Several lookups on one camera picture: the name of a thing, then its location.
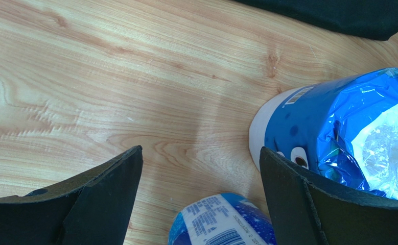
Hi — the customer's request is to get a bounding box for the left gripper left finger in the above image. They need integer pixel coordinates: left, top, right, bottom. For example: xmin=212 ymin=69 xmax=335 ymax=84
xmin=0 ymin=145 xmax=143 ymax=244

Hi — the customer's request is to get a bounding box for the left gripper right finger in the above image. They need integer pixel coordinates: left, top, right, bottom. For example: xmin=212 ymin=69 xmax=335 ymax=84
xmin=260 ymin=147 xmax=398 ymax=244

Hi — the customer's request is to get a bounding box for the Tempo paper roll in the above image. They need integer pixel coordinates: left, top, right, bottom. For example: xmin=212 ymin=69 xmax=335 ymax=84
xmin=168 ymin=193 xmax=276 ymax=245

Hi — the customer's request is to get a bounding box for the blue wrapped paper roll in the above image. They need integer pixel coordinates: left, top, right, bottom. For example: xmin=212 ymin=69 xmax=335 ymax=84
xmin=249 ymin=67 xmax=398 ymax=200

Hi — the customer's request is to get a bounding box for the black cloth placemat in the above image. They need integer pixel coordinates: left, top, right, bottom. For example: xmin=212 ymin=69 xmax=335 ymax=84
xmin=242 ymin=0 xmax=398 ymax=41

